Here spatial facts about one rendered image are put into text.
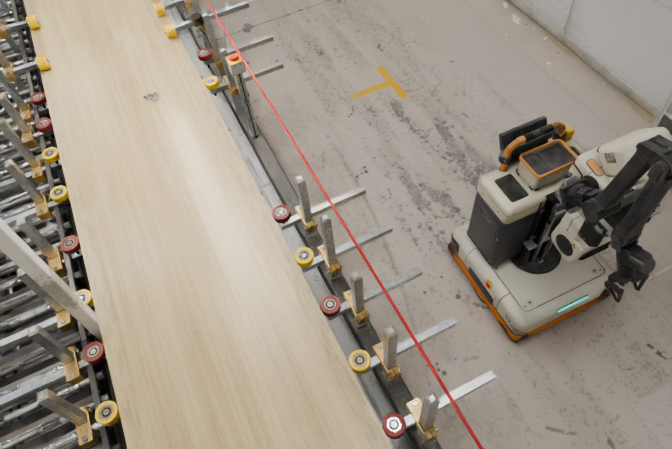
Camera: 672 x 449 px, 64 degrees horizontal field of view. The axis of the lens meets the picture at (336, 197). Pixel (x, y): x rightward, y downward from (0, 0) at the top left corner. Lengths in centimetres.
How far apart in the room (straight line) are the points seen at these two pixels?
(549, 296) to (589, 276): 25
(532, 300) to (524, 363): 36
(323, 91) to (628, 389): 277
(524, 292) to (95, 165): 223
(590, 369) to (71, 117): 300
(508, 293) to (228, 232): 144
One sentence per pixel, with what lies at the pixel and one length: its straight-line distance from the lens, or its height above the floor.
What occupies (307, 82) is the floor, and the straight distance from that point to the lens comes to 434.
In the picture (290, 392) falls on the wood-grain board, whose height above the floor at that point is 90.
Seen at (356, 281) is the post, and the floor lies 110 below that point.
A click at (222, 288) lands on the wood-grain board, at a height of 90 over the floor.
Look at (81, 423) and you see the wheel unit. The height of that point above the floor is 86.
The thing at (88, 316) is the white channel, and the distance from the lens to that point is 232.
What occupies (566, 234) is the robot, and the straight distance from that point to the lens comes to 256.
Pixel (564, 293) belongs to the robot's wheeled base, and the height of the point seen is 28.
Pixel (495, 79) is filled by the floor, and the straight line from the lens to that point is 438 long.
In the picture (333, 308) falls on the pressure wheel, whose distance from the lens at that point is 214.
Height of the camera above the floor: 284
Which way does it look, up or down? 53 degrees down
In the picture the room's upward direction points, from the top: 7 degrees counter-clockwise
